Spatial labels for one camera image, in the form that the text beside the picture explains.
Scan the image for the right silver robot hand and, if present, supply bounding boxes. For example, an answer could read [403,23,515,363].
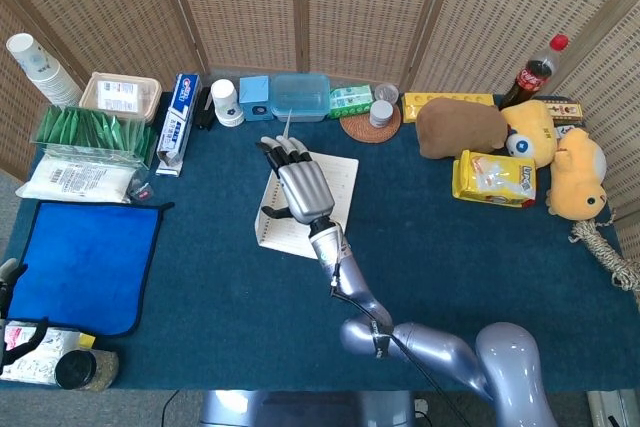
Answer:
[255,135,336,226]

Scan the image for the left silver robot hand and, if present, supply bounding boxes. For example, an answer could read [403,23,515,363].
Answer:
[0,257,50,370]

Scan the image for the white spiral notebook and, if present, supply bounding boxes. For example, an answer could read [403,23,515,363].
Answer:
[254,107,361,262]

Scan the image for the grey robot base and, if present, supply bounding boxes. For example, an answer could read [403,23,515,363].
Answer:
[199,388,417,427]

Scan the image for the white printed packet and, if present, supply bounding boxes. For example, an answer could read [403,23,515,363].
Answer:
[0,320,84,388]

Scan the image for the round woven coaster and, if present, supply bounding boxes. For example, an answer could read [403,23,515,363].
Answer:
[339,105,403,145]

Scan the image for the blue microfibre cloth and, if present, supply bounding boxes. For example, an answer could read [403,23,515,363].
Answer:
[6,200,176,339]

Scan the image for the clear blue plastic container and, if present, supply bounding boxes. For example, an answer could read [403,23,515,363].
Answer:
[269,73,332,124]

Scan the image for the green tissue pack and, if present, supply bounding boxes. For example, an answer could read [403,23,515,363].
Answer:
[327,84,376,121]

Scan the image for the light blue carton box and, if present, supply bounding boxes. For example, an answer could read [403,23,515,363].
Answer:
[238,76,276,123]

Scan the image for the glass jar black lid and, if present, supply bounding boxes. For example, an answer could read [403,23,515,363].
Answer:
[54,348,121,393]

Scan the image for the white jar grey lid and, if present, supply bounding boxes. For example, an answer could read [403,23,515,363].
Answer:
[369,99,397,129]

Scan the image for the white paper cup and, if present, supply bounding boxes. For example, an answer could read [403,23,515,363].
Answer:
[209,78,246,128]

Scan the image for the small clear jar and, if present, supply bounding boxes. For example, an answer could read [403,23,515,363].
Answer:
[373,82,401,105]

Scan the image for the white powder bag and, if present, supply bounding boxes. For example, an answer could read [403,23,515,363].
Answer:
[15,150,140,205]

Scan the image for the toothpaste box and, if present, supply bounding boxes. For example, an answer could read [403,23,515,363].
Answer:
[155,72,202,179]

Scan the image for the dark blue table mat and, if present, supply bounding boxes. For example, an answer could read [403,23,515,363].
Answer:
[0,91,640,393]

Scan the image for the small black red gadget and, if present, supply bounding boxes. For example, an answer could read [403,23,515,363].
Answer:
[126,178,154,204]

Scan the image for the brown plush toy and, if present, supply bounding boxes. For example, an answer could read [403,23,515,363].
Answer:
[415,97,509,159]

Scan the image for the yellow plastic tray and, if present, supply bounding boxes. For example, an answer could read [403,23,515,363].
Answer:
[401,91,502,125]

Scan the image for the bag of green packets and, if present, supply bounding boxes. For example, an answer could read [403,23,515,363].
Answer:
[30,105,159,169]

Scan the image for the woven bamboo folding screen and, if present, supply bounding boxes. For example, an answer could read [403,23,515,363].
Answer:
[0,0,640,268]

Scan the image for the yellow snack bag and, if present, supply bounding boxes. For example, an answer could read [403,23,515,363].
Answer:
[451,148,538,210]

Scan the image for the beige lidded food box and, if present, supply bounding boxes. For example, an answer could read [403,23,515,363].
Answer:
[78,71,163,125]

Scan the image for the stack of paper cups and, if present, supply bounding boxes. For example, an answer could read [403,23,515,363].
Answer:
[5,32,84,109]

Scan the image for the yellow plush with big eye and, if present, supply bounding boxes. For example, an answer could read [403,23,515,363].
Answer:
[499,99,558,169]

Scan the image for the cola bottle red cap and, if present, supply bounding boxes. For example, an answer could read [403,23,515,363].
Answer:
[500,33,571,109]

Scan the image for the yellow chick plush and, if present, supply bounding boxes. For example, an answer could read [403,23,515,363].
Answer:
[544,127,609,221]

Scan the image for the flat box red print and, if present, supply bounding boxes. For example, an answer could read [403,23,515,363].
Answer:
[541,98,584,125]

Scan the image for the black floor cable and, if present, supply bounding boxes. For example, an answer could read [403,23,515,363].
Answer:
[161,388,182,427]

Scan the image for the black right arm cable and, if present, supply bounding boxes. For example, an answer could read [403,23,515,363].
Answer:
[328,255,472,427]

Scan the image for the bundle of twisted rope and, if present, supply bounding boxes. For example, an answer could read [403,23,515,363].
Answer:
[570,218,640,294]

